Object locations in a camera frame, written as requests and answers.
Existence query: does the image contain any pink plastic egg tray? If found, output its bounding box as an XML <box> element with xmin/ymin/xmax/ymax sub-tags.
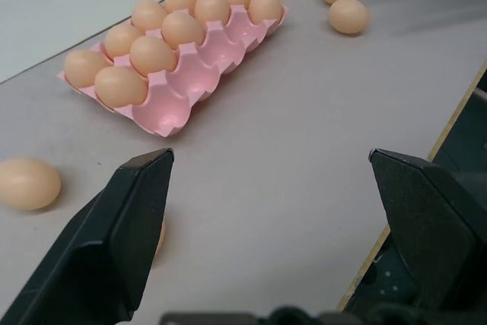
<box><xmin>56</xmin><ymin>1</ymin><xmax>290</xmax><ymax>139</ymax></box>

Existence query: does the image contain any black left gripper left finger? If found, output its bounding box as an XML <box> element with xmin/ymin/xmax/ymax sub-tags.
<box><xmin>0</xmin><ymin>148</ymin><xmax>175</xmax><ymax>325</ymax></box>

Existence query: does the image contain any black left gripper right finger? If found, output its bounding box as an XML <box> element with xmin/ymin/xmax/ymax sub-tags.
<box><xmin>368</xmin><ymin>148</ymin><xmax>487</xmax><ymax>325</ymax></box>

